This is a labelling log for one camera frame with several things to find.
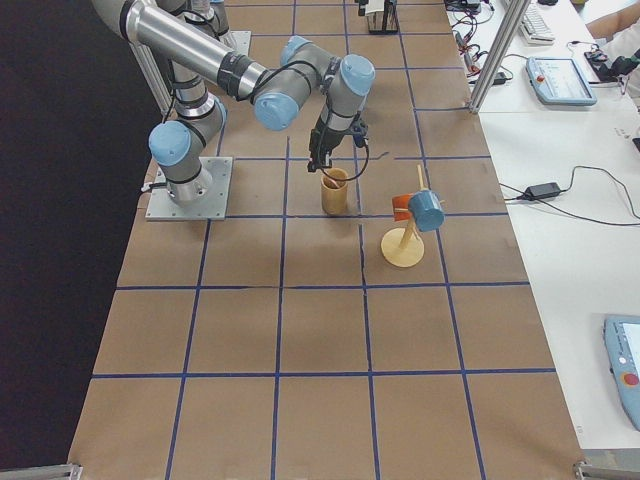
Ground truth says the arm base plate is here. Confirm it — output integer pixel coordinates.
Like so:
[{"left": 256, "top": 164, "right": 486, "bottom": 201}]
[
  {"left": 146, "top": 157, "right": 233, "bottom": 221},
  {"left": 220, "top": 30, "right": 251, "bottom": 55}
]

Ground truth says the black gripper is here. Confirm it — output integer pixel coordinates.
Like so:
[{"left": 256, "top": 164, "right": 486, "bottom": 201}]
[{"left": 307, "top": 113, "right": 369, "bottom": 173}]

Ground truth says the blue teach pendant near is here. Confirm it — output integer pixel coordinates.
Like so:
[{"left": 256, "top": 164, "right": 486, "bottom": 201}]
[{"left": 603, "top": 315, "right": 639, "bottom": 430}]

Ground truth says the person at desk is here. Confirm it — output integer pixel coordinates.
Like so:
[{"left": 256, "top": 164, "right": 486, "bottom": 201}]
[{"left": 587, "top": 1, "right": 639, "bottom": 106}]

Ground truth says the white keyboard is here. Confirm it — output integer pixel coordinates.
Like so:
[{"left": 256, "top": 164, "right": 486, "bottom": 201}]
[{"left": 519, "top": 2, "right": 555, "bottom": 45}]

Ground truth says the black wire mug rack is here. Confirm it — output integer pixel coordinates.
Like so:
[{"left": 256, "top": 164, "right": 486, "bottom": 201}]
[{"left": 355, "top": 0, "right": 399, "bottom": 35}]

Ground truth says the aluminium frame post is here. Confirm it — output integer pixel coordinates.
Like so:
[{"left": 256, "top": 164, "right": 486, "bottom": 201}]
[{"left": 468, "top": 0, "right": 529, "bottom": 114}]

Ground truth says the black adapter cable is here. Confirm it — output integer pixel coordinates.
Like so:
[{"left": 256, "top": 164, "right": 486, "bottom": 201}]
[{"left": 499, "top": 165, "right": 640, "bottom": 227}]

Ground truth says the blue teach pendant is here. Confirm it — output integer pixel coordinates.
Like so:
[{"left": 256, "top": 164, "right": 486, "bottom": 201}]
[
  {"left": 525, "top": 57, "right": 597, "bottom": 106},
  {"left": 603, "top": 315, "right": 639, "bottom": 430}
]

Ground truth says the orange mug on stand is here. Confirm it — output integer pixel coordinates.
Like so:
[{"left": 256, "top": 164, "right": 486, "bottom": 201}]
[{"left": 392, "top": 194, "right": 412, "bottom": 222}]

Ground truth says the wooden mug tree stand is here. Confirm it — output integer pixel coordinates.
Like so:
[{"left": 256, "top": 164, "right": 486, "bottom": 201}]
[{"left": 381, "top": 164, "right": 430, "bottom": 268}]

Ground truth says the black power adapter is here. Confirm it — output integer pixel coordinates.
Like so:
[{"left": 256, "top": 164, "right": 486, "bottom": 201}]
[{"left": 523, "top": 182, "right": 562, "bottom": 201}]

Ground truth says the blue mug on stand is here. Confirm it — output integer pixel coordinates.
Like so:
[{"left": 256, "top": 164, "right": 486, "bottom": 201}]
[{"left": 408, "top": 189, "right": 445, "bottom": 232}]

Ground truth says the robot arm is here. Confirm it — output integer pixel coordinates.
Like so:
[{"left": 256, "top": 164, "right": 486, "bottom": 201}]
[{"left": 93, "top": 1, "right": 376, "bottom": 205}]

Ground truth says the blue teach pendant far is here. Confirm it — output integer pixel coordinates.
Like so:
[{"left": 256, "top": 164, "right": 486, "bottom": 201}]
[{"left": 525, "top": 57, "right": 597, "bottom": 106}]

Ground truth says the bamboo chopstick holder cup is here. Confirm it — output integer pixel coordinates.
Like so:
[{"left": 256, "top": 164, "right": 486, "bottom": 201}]
[{"left": 321, "top": 168, "right": 348, "bottom": 215}]

